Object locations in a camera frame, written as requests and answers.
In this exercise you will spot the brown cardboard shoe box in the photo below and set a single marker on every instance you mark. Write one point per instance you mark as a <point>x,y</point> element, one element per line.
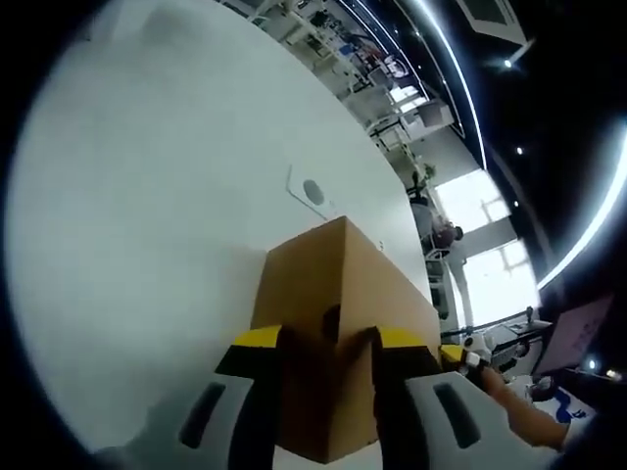
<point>343,274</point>

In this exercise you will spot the large pink screen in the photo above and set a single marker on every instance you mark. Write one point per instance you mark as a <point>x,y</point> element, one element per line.
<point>573,338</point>

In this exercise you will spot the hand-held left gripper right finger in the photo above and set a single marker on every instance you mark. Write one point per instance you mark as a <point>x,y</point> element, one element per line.
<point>421,416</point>

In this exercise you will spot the table socket cover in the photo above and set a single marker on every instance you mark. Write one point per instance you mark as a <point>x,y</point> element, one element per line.
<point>313,192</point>

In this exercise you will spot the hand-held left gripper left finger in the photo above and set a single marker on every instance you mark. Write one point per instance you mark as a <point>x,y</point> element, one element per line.
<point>235,406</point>

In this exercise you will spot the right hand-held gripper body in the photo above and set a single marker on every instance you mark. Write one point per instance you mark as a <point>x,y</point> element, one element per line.
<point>477,355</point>

